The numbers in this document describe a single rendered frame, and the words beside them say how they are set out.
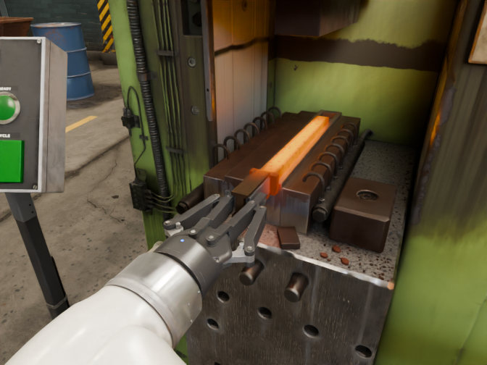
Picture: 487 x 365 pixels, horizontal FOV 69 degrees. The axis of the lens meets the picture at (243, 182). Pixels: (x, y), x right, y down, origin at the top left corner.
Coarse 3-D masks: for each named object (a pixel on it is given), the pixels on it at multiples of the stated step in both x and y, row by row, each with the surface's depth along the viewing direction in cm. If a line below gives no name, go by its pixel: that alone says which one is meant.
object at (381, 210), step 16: (352, 192) 59; (368, 192) 59; (384, 192) 59; (336, 208) 55; (352, 208) 54; (368, 208) 54; (384, 208) 54; (336, 224) 56; (352, 224) 55; (368, 224) 53; (384, 224) 52; (336, 240) 57; (352, 240) 56; (368, 240) 55; (384, 240) 54
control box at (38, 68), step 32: (0, 64) 63; (32, 64) 63; (64, 64) 70; (32, 96) 63; (64, 96) 70; (0, 128) 63; (32, 128) 63; (64, 128) 70; (32, 160) 63; (0, 192) 63; (32, 192) 63
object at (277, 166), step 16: (304, 128) 77; (320, 128) 79; (288, 144) 69; (304, 144) 70; (272, 160) 62; (288, 160) 62; (256, 176) 54; (272, 176) 55; (240, 192) 50; (272, 192) 57; (240, 208) 51
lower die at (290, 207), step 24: (288, 120) 91; (336, 120) 86; (360, 120) 89; (264, 144) 74; (312, 144) 72; (216, 168) 67; (240, 168) 64; (288, 168) 62; (216, 192) 64; (288, 192) 57; (312, 192) 57; (288, 216) 59
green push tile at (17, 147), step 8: (0, 144) 62; (8, 144) 62; (16, 144) 62; (24, 144) 63; (0, 152) 62; (8, 152) 62; (16, 152) 62; (0, 160) 62; (8, 160) 62; (16, 160) 62; (0, 168) 62; (8, 168) 62; (16, 168) 62; (0, 176) 62; (8, 176) 62; (16, 176) 62
